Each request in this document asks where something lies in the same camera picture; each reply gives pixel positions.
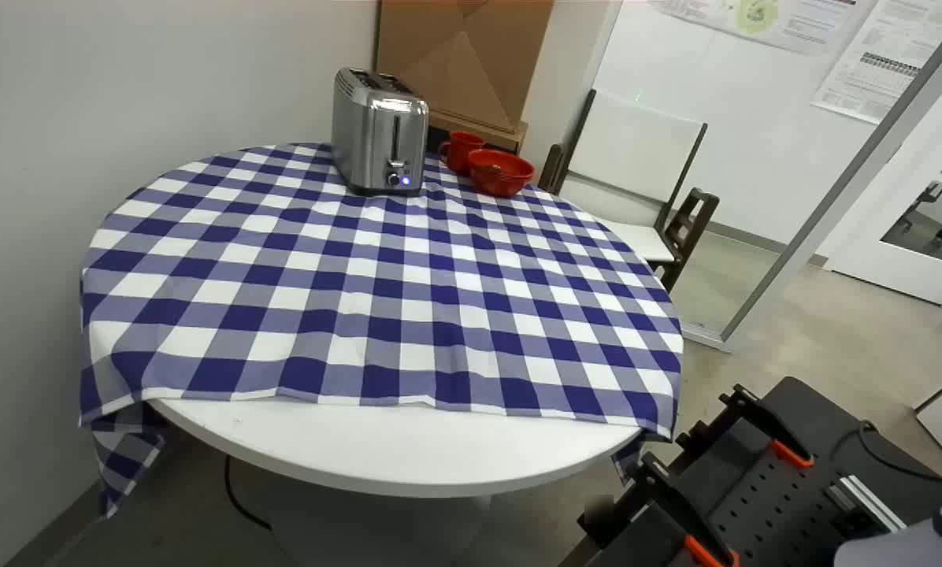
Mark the silver two-slot toaster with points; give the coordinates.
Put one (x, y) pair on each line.
(375, 130)

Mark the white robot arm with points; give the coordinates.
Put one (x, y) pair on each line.
(900, 550)

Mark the blue white checkered tablecloth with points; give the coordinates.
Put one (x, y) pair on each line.
(385, 285)

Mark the red bowl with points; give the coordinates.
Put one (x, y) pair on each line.
(499, 172)

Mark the red cup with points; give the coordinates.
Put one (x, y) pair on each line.
(457, 146)

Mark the round white table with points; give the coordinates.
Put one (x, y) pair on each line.
(385, 444)

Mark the dark wooden chair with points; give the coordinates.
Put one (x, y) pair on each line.
(690, 225)

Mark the tall brown cardboard box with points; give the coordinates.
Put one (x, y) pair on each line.
(471, 50)

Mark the black clamp with orange tip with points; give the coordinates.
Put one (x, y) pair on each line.
(748, 414)
(661, 506)

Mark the poster with green circle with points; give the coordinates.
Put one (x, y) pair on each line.
(765, 17)

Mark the white door with window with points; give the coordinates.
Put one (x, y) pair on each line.
(891, 269)

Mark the white text poster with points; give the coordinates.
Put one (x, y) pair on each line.
(891, 63)

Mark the white panel with dark frame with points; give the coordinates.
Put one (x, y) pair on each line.
(639, 146)

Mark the black perforated mount plate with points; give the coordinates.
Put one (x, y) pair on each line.
(765, 506)

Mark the grey metal frame post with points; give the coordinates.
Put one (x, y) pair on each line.
(848, 199)

